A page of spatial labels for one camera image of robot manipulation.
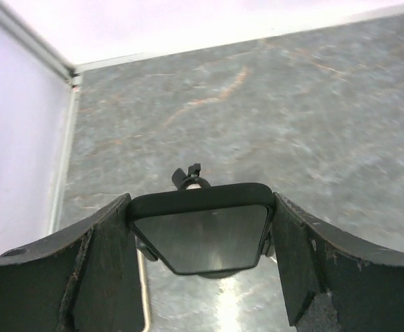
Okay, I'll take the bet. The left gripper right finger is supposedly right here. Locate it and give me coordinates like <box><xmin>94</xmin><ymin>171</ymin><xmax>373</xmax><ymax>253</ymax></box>
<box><xmin>273</xmin><ymin>194</ymin><xmax>404</xmax><ymax>331</ymax></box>

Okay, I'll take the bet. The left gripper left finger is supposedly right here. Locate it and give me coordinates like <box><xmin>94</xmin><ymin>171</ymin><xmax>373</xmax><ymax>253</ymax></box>
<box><xmin>0</xmin><ymin>194</ymin><xmax>145</xmax><ymax>331</ymax></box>

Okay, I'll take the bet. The black phone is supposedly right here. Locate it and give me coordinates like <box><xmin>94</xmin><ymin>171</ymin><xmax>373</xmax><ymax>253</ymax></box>
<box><xmin>126</xmin><ymin>183</ymin><xmax>276</xmax><ymax>275</ymax></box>

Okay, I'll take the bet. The round base phone stand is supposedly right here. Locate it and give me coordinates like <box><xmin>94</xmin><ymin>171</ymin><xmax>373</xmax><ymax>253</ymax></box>
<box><xmin>172</xmin><ymin>163</ymin><xmax>210</xmax><ymax>190</ymax></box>

